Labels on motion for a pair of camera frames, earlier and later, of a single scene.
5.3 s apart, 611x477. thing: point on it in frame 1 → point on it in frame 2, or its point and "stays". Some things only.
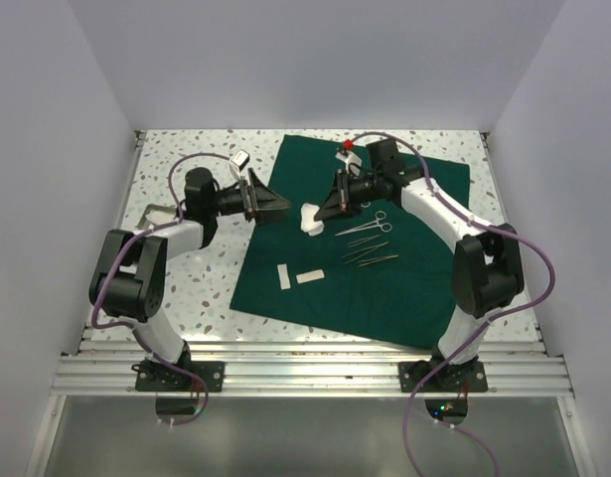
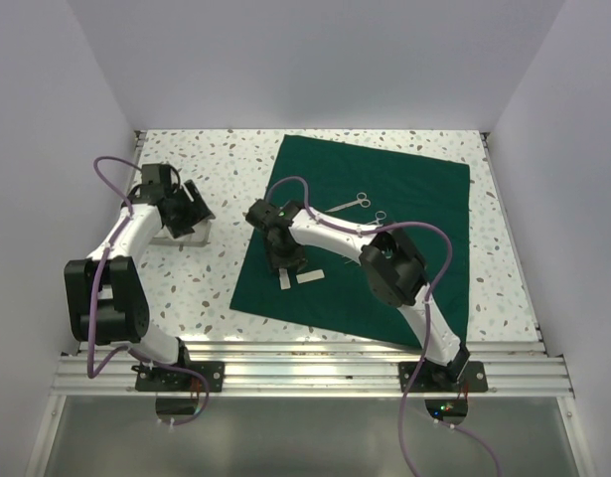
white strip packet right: (309, 276) stays
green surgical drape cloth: (380, 270) stays
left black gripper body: (237, 201) → (187, 213)
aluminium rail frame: (106, 365) stays
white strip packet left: (284, 279) stays
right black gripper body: (357, 191) → (285, 256)
